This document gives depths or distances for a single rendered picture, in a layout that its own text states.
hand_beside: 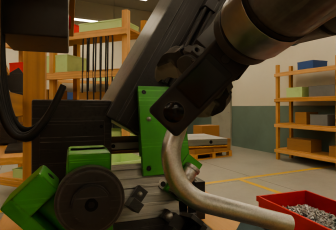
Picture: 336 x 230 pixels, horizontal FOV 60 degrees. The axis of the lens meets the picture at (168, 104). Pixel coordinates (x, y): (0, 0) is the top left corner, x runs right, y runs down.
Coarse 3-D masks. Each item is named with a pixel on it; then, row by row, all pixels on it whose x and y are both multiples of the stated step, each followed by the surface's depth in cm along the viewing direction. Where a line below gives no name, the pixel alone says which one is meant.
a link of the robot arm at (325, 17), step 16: (256, 0) 23; (272, 0) 22; (288, 0) 21; (304, 0) 20; (320, 0) 20; (256, 16) 24; (272, 16) 23; (288, 16) 22; (304, 16) 21; (320, 16) 21; (272, 32) 24; (288, 32) 23; (304, 32) 24
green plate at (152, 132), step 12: (144, 96) 69; (156, 96) 70; (144, 108) 68; (144, 120) 67; (156, 120) 68; (144, 132) 66; (156, 132) 67; (144, 144) 66; (156, 144) 67; (144, 156) 65; (156, 156) 66; (144, 168) 64; (156, 168) 65
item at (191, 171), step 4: (184, 164) 65; (188, 164) 64; (192, 164) 64; (184, 168) 65; (188, 168) 64; (192, 168) 64; (196, 168) 64; (184, 172) 64; (188, 172) 64; (192, 172) 64; (196, 172) 64; (188, 176) 63; (192, 176) 64; (192, 180) 64; (172, 192) 62
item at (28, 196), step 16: (32, 176) 34; (48, 176) 34; (16, 192) 32; (32, 192) 32; (48, 192) 33; (0, 208) 31; (16, 208) 32; (32, 208) 32; (48, 208) 34; (32, 224) 32; (48, 224) 34
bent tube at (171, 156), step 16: (176, 144) 44; (176, 160) 43; (176, 176) 43; (176, 192) 43; (192, 192) 43; (192, 208) 44; (208, 208) 43; (224, 208) 44; (240, 208) 45; (256, 208) 46; (256, 224) 46; (272, 224) 46; (288, 224) 46
